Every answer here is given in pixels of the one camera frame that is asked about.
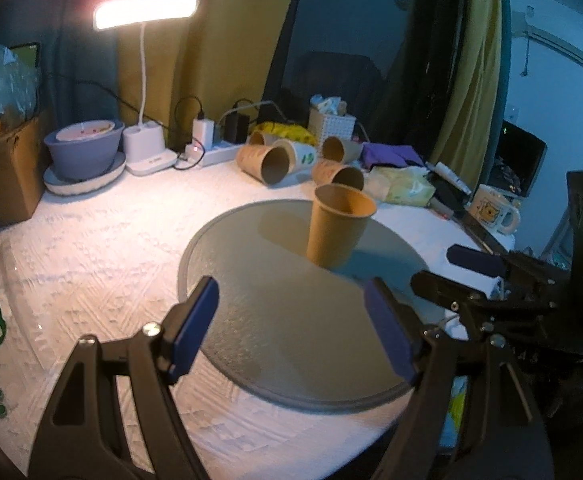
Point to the clear plastic bag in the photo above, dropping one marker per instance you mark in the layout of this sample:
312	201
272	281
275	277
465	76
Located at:
1	80

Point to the white bear-print mug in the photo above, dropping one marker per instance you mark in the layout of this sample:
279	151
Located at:
491	210

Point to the white woven basket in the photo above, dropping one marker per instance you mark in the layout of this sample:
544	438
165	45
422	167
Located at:
331	126

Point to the round glass turntable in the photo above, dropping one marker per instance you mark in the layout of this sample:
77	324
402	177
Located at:
271	285

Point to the white charger plug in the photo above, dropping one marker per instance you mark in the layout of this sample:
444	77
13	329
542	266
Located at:
203	130

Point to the white desk lamp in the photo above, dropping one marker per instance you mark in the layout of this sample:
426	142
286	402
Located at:
144	147

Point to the yellow curtain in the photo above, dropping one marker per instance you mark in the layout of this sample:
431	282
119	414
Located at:
471	60

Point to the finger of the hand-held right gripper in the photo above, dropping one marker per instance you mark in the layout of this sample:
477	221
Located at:
444	291
474	260

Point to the white green-print paper cup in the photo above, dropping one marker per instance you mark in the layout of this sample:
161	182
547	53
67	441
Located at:
300	152

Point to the yellow banana bunch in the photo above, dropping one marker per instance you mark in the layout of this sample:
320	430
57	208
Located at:
286	132

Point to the white air conditioner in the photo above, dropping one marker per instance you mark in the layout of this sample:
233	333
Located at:
556	45

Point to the brown paper cup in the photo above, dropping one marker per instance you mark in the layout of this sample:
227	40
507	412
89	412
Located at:
340	149
257	137
264	161
339	227
335	172

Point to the purple cloth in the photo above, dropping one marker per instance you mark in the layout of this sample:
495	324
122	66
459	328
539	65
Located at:
391	155

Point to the cardboard box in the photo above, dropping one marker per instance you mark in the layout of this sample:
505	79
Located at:
1	180

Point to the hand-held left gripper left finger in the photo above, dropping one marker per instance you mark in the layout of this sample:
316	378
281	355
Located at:
195	327

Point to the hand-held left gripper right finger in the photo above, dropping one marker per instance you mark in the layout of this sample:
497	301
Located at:
389	332

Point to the white tube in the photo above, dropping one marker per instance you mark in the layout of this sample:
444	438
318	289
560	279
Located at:
451	174

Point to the green-screen tablet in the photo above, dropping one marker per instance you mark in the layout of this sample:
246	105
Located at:
26	53

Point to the grey-blue bowl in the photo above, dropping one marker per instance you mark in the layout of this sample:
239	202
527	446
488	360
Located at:
83	152

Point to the white pink-rimmed bowl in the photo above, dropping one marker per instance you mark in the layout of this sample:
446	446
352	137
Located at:
88	130

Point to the white power strip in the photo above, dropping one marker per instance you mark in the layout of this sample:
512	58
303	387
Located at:
216	153

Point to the black laptop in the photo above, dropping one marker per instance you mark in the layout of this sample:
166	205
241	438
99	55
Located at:
521	162

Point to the black power adapter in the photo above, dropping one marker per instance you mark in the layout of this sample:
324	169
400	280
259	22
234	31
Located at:
236	127

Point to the yellow-green tissue pack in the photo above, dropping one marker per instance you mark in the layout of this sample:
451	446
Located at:
406	186

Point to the white plate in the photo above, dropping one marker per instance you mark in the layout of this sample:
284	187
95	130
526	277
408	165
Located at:
83	182

